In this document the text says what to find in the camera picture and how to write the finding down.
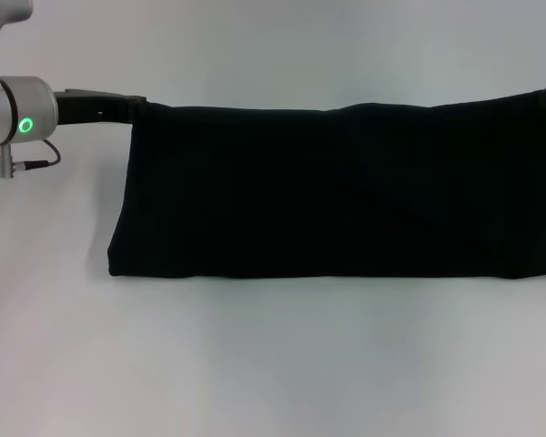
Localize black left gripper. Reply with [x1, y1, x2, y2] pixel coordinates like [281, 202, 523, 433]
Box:
[54, 88, 147, 127]

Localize left gripper black cable with plug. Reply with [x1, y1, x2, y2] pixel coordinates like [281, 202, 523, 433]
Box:
[0, 138, 62, 179]

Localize black t-shirt with FREE print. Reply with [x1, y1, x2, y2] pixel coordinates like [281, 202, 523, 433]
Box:
[106, 89, 546, 279]

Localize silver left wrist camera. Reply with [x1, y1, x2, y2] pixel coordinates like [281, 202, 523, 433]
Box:
[0, 0, 34, 83]

